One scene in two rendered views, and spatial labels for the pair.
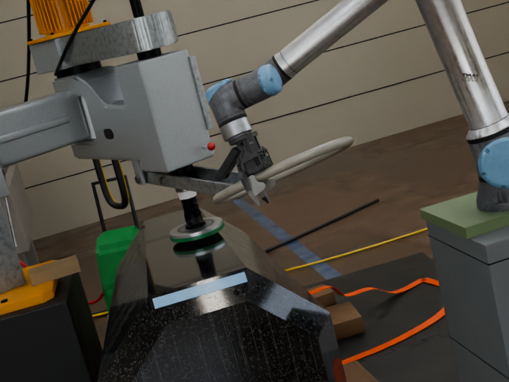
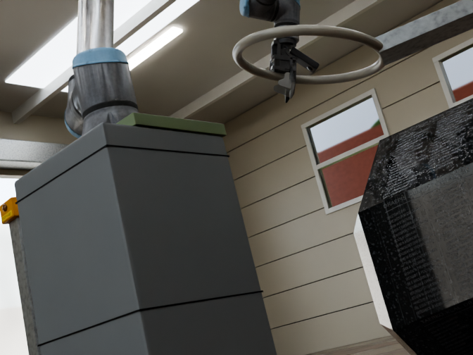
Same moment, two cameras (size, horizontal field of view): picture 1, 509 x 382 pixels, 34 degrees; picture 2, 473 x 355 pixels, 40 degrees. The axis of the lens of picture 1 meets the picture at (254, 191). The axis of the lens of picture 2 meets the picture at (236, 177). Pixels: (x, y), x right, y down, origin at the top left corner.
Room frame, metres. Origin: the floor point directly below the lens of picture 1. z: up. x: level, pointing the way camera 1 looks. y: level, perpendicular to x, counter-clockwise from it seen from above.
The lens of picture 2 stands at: (3.90, -1.56, 0.30)
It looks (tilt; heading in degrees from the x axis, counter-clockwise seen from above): 15 degrees up; 140
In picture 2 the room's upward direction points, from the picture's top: 14 degrees counter-clockwise
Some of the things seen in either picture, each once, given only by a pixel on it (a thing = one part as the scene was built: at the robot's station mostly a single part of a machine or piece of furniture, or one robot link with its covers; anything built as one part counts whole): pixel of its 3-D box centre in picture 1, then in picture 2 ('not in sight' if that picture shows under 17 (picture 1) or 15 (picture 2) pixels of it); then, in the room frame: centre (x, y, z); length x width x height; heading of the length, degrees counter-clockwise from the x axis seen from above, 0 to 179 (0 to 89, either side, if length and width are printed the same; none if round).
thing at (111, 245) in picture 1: (122, 256); not in sight; (4.69, 0.83, 0.43); 0.35 x 0.35 x 0.87; 81
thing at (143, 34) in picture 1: (104, 47); not in sight; (3.49, 0.45, 1.62); 0.96 x 0.25 x 0.17; 33
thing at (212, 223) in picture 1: (196, 227); not in sight; (3.20, 0.26, 0.87); 0.21 x 0.21 x 0.01
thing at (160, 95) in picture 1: (155, 115); not in sight; (3.27, 0.30, 1.32); 0.36 x 0.22 x 0.45; 33
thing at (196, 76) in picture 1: (196, 92); not in sight; (3.20, 0.12, 1.38); 0.08 x 0.03 x 0.28; 33
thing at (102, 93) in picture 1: (123, 120); not in sight; (3.54, 0.46, 1.31); 0.74 x 0.23 x 0.49; 33
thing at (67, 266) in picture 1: (54, 270); not in sight; (3.33, 0.87, 0.81); 0.20 x 0.10 x 0.05; 104
